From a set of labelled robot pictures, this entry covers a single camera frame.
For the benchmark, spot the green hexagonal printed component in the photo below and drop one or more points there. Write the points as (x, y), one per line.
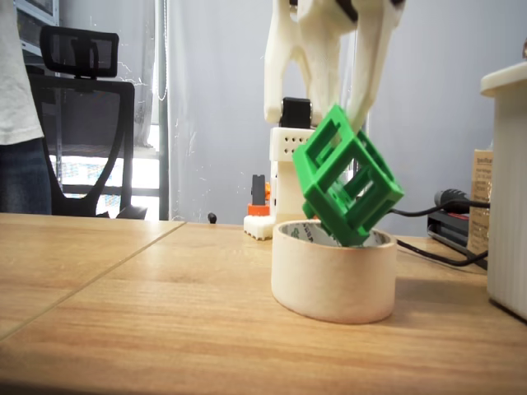
(329, 164)

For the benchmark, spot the brown cardboard box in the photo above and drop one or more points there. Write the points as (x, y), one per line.
(479, 197)

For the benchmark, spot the black power supply unit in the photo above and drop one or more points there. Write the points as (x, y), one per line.
(446, 230)

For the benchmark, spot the beige masking tape roll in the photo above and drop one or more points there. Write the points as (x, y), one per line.
(329, 284)

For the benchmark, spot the black office chair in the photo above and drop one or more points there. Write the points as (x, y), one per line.
(119, 136)

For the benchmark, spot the person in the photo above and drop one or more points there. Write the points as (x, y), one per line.
(16, 103)

